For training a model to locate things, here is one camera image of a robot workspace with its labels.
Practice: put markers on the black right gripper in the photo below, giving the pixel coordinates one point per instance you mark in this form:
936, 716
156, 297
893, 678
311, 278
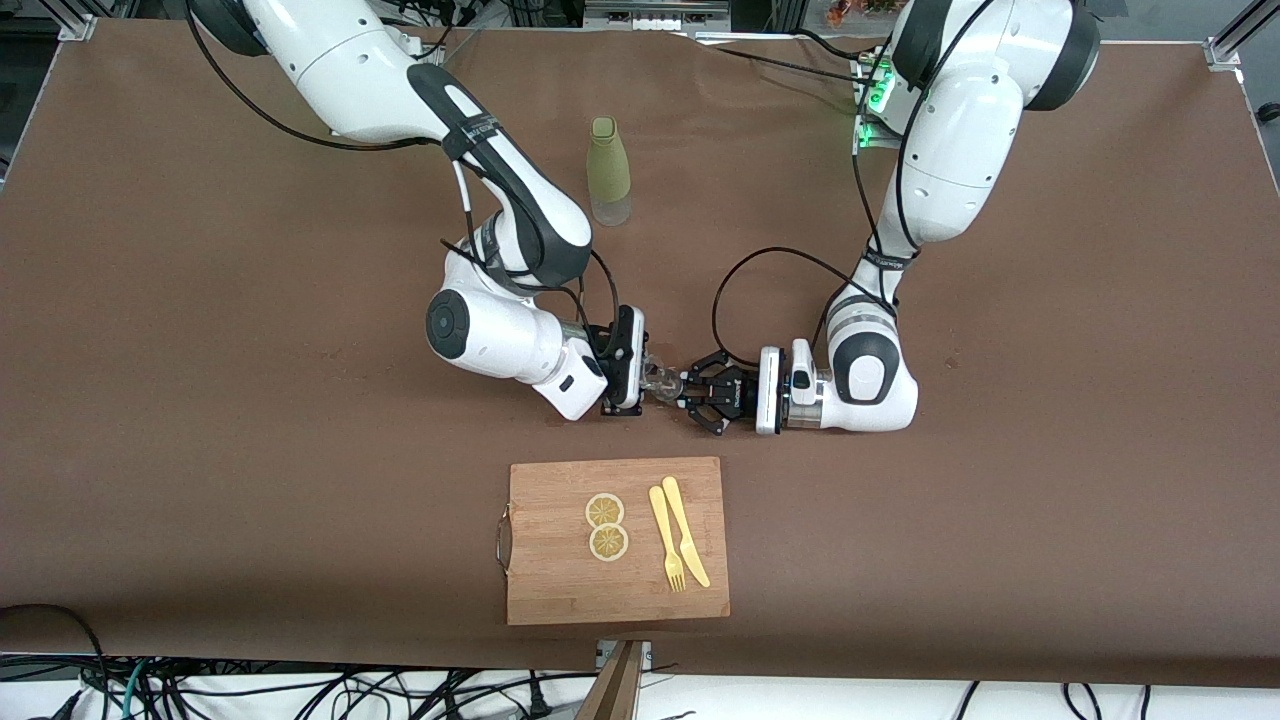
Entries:
627, 392

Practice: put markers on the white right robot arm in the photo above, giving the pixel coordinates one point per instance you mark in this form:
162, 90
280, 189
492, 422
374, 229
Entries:
340, 60

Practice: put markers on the yellow plastic fork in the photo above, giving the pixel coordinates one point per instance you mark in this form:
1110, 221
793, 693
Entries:
660, 520

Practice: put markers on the aluminium frame corner bracket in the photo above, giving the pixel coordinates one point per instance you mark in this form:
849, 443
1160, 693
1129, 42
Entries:
1240, 35
80, 25

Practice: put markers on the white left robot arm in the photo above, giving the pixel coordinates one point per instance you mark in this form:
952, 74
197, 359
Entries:
960, 150

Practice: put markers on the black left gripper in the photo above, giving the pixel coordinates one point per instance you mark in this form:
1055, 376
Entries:
733, 394

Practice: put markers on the bamboo cutting board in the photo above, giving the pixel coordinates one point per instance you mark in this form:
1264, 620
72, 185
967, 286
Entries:
560, 580

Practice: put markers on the clear glass beaker cup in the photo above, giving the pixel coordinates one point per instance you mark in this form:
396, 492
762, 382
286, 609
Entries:
660, 378

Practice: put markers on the green sleeved glass bottle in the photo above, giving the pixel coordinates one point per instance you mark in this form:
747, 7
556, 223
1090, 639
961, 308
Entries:
608, 165

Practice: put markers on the wooden post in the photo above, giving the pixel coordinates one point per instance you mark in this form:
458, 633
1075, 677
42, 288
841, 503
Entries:
612, 690

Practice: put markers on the brown table cover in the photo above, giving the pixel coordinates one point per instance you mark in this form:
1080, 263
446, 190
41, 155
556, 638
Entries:
200, 450

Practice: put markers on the yellow plastic knife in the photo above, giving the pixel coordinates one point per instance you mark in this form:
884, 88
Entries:
685, 535

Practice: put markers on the lemon slice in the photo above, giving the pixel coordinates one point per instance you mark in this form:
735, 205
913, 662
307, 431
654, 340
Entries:
608, 543
605, 510

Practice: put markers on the grey metal rack box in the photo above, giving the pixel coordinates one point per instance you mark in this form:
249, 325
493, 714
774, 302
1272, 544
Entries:
655, 12

